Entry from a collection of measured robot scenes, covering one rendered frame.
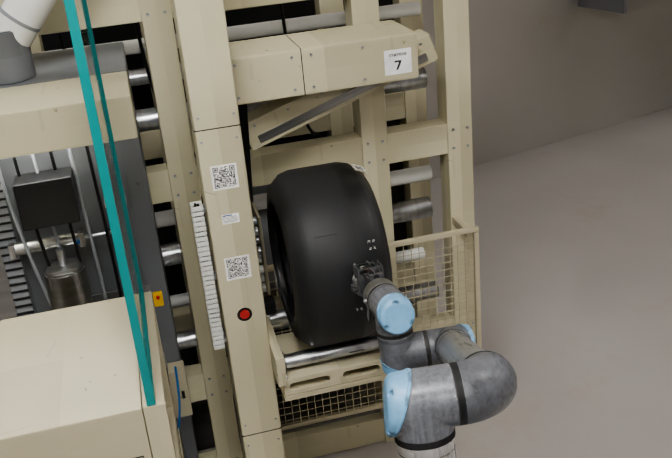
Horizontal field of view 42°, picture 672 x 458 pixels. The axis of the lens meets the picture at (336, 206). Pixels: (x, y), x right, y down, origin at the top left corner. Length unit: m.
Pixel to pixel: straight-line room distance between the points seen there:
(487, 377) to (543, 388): 2.49
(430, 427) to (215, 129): 1.16
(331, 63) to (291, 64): 0.13
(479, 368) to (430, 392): 0.10
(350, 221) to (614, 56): 5.12
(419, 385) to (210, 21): 1.20
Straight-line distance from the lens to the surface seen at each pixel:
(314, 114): 2.90
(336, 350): 2.72
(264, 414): 2.88
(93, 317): 2.38
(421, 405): 1.61
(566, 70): 7.04
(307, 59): 2.71
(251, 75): 2.69
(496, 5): 6.48
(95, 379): 2.11
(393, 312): 2.12
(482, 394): 1.62
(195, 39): 2.38
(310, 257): 2.45
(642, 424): 3.97
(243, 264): 2.60
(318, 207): 2.49
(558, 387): 4.14
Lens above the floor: 2.37
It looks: 23 degrees down
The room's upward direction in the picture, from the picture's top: 5 degrees counter-clockwise
